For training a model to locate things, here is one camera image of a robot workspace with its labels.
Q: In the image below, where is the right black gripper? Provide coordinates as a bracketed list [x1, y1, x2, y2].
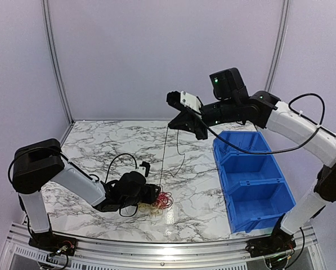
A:
[169, 96, 240, 140]

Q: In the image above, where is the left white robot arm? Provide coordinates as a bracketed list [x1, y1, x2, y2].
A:
[8, 138, 161, 250]

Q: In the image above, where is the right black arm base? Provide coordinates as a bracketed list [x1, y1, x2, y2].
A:
[245, 223, 296, 258]

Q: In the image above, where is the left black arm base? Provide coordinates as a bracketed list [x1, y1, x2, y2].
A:
[29, 231, 77, 256]

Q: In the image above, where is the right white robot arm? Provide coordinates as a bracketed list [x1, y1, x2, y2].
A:
[166, 67, 336, 252]

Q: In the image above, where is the middle blue storage bin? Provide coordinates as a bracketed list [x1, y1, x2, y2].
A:
[216, 154, 285, 194]

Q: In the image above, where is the blue storage bin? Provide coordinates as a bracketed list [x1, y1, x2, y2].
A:
[223, 181, 295, 233]
[216, 154, 285, 194]
[213, 131, 271, 168]

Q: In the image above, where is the far blue storage bin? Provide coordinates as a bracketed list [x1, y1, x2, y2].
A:
[213, 131, 271, 168]

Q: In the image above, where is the near blue storage bin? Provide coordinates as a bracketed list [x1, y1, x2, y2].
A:
[223, 181, 295, 233]

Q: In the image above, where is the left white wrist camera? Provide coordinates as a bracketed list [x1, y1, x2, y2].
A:
[136, 161, 150, 178]

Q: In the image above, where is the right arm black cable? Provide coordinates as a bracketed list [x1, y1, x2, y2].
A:
[184, 92, 326, 155]

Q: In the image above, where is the aluminium front frame rail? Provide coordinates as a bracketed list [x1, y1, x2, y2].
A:
[4, 222, 320, 270]

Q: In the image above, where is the right aluminium corner post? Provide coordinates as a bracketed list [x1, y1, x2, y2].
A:
[265, 0, 291, 92]

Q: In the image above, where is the aluminium corner post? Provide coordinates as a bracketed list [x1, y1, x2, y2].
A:
[41, 0, 74, 125]
[265, 0, 291, 92]

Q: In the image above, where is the left aluminium corner post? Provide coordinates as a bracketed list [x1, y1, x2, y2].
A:
[41, 0, 74, 125]

